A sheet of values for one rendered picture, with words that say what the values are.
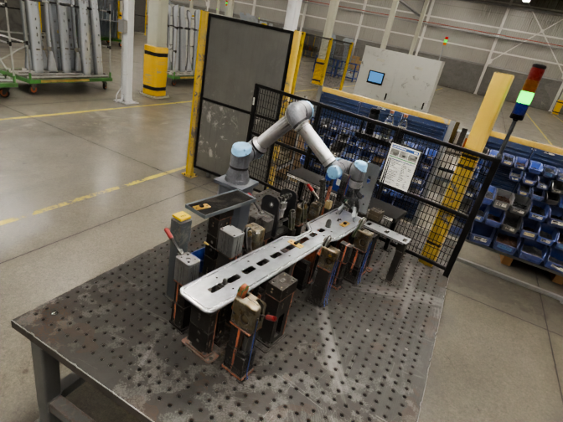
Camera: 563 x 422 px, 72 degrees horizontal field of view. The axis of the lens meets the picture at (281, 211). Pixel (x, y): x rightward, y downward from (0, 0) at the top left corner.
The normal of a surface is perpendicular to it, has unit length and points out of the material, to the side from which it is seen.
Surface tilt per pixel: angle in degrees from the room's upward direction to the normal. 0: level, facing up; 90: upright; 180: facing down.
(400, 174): 90
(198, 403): 0
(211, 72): 91
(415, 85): 90
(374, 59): 90
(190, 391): 0
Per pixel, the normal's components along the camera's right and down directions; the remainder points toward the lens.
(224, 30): -0.48, 0.28
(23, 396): 0.19, -0.89
